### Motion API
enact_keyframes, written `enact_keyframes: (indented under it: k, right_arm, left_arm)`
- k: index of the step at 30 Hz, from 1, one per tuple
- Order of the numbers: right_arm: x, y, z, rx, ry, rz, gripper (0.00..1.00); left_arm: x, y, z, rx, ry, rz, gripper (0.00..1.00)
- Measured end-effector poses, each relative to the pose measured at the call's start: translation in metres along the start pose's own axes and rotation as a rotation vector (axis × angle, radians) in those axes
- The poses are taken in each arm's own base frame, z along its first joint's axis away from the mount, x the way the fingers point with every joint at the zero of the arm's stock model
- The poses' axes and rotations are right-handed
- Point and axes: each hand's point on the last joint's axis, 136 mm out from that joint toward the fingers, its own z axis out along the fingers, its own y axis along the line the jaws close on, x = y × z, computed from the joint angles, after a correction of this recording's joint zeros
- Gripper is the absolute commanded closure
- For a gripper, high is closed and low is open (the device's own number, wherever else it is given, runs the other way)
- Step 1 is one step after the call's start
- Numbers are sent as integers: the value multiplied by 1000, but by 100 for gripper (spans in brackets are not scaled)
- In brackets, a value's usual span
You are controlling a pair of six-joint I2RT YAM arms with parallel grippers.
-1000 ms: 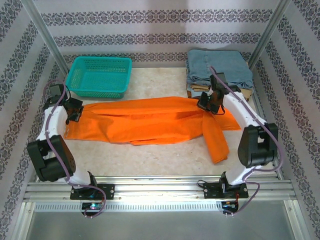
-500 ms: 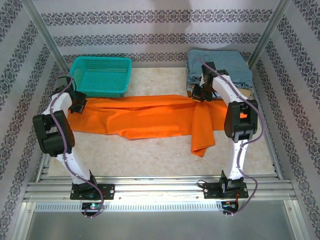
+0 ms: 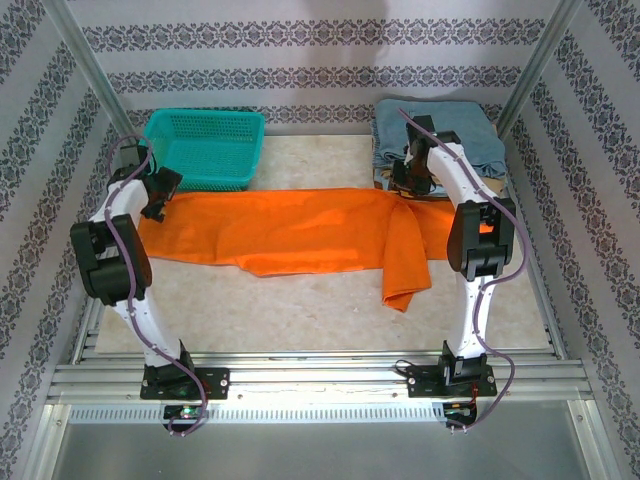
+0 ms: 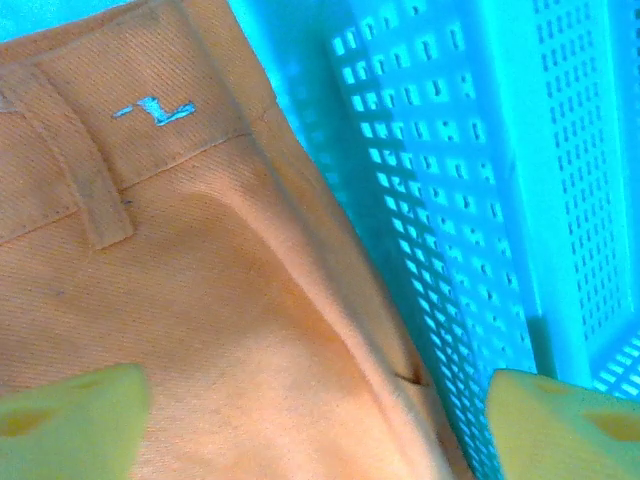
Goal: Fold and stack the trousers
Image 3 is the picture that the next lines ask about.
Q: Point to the aluminium cross rails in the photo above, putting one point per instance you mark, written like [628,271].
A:
[320,372]

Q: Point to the aluminium side rail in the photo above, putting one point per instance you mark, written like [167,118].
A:
[546,310]
[90,325]

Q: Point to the grey metal base panel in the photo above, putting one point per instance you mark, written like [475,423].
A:
[320,455]

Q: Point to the teal plastic basket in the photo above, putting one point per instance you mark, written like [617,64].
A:
[210,150]

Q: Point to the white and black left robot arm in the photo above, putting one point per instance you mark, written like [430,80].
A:
[145,315]

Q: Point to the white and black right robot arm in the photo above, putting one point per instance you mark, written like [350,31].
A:
[462,325]

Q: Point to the aluminium frame post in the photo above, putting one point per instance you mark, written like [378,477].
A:
[541,65]
[89,65]

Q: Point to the orange trousers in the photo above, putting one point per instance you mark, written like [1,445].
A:
[300,230]

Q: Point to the circuit board with green light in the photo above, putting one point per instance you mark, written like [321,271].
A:
[186,412]
[457,409]

